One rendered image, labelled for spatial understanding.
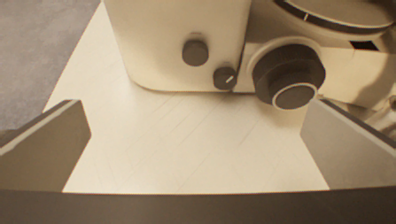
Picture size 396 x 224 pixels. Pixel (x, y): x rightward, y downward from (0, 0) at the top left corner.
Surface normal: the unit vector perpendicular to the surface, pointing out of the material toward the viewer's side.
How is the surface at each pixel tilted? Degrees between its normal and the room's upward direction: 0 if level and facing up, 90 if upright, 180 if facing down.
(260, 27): 0
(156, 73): 90
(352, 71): 90
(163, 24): 90
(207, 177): 0
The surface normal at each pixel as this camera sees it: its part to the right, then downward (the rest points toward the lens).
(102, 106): 0.04, -0.57
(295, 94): 0.01, 0.82
